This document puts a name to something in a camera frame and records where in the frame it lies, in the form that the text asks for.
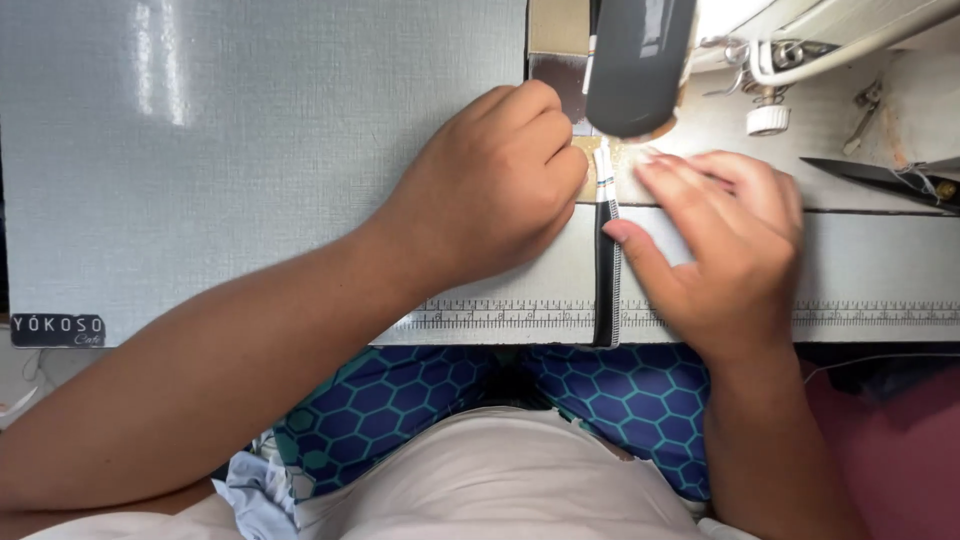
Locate thin white cable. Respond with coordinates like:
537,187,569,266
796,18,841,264
802,351,960,385

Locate black strap with white stitching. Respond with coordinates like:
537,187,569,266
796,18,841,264
591,138,625,348

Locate black scissors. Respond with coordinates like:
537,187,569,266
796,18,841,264
798,156,960,216

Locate person's right hand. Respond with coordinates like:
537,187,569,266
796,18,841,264
603,149,804,369

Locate white tension knob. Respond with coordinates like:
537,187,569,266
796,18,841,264
746,105,792,138

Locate cardboard piece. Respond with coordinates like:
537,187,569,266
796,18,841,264
528,0,592,57

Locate dark grey machine head cover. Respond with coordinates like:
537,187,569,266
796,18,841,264
584,0,699,141

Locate black label plate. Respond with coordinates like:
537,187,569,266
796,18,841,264
10,312,107,349

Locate white shirt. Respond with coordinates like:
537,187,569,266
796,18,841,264
22,405,760,540

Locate dark brown leather piece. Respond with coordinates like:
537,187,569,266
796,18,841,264
528,53,591,126

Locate printed ruler strip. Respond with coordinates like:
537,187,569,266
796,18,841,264
396,299,960,329

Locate beige fabric piece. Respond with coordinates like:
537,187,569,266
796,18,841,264
573,135,665,206

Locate white sewing machine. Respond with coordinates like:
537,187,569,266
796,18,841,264
675,0,960,215

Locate light blue cloth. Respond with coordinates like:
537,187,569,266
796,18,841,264
212,448,300,540

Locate blue hexagon patterned trousers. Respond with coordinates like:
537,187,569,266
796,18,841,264
271,343,714,504

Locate person's left hand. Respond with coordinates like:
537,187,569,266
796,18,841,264
372,78,591,301

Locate metal thread lever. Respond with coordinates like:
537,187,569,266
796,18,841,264
842,78,884,156

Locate pink cloth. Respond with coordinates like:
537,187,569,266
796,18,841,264
798,360,960,540

